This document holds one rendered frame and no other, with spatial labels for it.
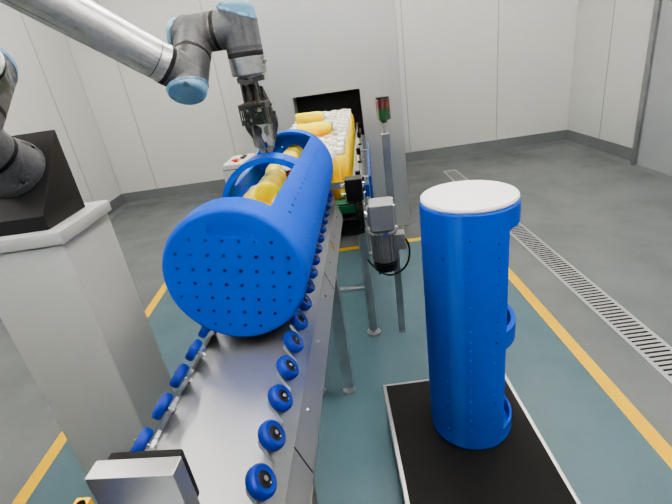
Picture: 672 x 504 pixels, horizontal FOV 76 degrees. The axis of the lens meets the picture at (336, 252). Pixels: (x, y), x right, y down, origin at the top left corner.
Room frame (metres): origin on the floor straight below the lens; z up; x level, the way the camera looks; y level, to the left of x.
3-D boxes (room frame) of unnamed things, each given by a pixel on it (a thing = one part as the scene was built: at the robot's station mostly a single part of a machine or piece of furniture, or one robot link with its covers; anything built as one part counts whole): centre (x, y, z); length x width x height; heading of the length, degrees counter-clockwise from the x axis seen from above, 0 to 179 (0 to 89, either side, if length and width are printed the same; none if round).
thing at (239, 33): (1.20, 0.15, 1.54); 0.10 x 0.09 x 0.12; 81
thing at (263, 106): (1.20, 0.15, 1.37); 0.09 x 0.08 x 0.12; 173
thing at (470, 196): (1.19, -0.41, 1.03); 0.28 x 0.28 x 0.01
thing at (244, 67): (1.20, 0.15, 1.45); 0.10 x 0.09 x 0.05; 83
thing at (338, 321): (1.60, 0.03, 0.31); 0.06 x 0.06 x 0.63; 83
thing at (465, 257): (1.19, -0.41, 0.59); 0.28 x 0.28 x 0.88
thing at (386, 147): (2.01, -0.31, 0.55); 0.04 x 0.04 x 1.10; 83
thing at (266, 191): (1.18, 0.14, 1.15); 0.19 x 0.07 x 0.07; 173
